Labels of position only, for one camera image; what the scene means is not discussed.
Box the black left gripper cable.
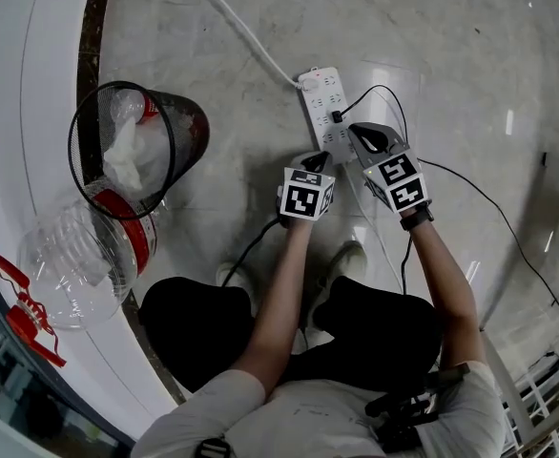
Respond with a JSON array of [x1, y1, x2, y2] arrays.
[[219, 217, 280, 288]]

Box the black waist harness gear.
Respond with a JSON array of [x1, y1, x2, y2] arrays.
[[364, 364, 471, 455]]

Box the white power strip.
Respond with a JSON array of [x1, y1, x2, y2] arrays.
[[297, 66, 360, 166]]

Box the person's black shorts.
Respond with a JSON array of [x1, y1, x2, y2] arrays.
[[138, 274, 445, 395]]

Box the clear water jug red handle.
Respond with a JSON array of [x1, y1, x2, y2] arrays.
[[0, 198, 159, 369]]

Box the crumpled white tissue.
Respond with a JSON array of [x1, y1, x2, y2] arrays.
[[102, 116, 147, 193]]

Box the person's right white shoe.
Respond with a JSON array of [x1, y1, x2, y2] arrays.
[[307, 240, 369, 328]]

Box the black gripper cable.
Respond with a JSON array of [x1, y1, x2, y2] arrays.
[[400, 236, 414, 295], [219, 217, 280, 288]]

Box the black power cable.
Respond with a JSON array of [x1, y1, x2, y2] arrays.
[[330, 83, 559, 347]]

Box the person's white shoe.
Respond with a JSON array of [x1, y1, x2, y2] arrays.
[[307, 240, 369, 328], [215, 260, 257, 314]]

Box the person's left forearm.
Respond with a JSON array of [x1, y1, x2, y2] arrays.
[[229, 217, 317, 405]]

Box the thick white power strip cord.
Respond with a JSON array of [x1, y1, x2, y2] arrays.
[[183, 0, 304, 90]]

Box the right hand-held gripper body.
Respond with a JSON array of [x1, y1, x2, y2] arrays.
[[360, 143, 429, 215]]

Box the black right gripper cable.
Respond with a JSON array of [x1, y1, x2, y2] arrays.
[[400, 236, 414, 295]]

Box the black and white strap buckle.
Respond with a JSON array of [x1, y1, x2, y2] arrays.
[[194, 436, 233, 458]]

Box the person's white shirt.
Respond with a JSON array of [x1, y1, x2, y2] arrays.
[[131, 360, 507, 458]]

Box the person's right forearm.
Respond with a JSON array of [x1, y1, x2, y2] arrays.
[[400, 207, 484, 371]]

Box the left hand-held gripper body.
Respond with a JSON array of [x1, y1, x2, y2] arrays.
[[275, 154, 337, 229]]

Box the black mesh waste bin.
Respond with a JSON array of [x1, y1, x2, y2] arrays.
[[68, 80, 211, 221]]

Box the clear bottle with red label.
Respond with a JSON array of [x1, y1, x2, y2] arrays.
[[110, 88, 161, 126]]

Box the person's left white shoe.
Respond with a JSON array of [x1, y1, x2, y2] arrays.
[[215, 260, 257, 314]]

